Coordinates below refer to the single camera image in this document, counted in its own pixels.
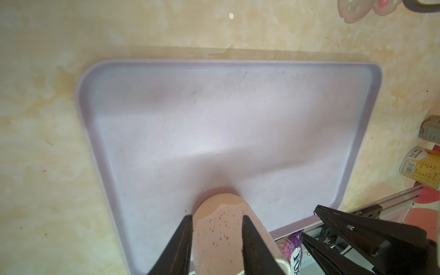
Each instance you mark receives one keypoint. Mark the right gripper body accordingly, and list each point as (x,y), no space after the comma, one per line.
(404,258)

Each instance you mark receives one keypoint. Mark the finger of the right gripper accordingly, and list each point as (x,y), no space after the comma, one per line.
(365,234)
(330,261)

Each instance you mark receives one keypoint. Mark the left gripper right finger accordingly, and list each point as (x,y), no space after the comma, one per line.
(257,257)

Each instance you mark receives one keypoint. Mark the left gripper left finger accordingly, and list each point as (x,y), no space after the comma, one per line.
(176,257)

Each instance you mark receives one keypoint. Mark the white mug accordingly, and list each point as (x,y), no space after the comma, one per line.
(217,237)

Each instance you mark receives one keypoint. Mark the pink flower coaster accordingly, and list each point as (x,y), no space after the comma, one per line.
(353,11)

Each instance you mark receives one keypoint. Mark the grey mug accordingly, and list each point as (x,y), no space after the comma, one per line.
(418,7)

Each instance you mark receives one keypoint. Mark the purple Fox's candy bag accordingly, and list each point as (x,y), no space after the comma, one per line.
(291,247)

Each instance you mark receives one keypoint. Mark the yellow jar white lid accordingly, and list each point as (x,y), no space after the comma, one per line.
(423,166)

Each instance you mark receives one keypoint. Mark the grey jar dark lid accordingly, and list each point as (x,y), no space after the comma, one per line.
(430,129)

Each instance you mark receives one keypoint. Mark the lavender tray mat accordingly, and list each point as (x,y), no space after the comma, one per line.
(166,134)

